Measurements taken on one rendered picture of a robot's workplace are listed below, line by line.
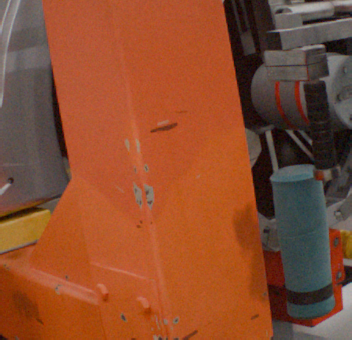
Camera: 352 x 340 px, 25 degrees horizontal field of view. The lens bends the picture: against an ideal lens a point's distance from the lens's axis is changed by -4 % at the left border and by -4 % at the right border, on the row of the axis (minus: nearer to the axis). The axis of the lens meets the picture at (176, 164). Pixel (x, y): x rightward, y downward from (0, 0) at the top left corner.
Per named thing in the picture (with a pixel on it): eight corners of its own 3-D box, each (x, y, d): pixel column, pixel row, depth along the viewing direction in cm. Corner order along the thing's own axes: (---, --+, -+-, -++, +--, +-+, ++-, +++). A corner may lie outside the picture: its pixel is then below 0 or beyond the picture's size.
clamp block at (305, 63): (289, 77, 127) (284, 44, 126) (331, 76, 120) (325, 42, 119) (267, 82, 124) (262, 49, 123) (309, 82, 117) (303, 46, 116)
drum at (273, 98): (304, 121, 158) (292, 49, 155) (386, 123, 141) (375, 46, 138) (252, 137, 149) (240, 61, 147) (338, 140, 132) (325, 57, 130)
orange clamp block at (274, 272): (259, 237, 153) (259, 283, 154) (288, 242, 147) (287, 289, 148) (285, 232, 157) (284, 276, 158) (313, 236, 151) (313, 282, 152)
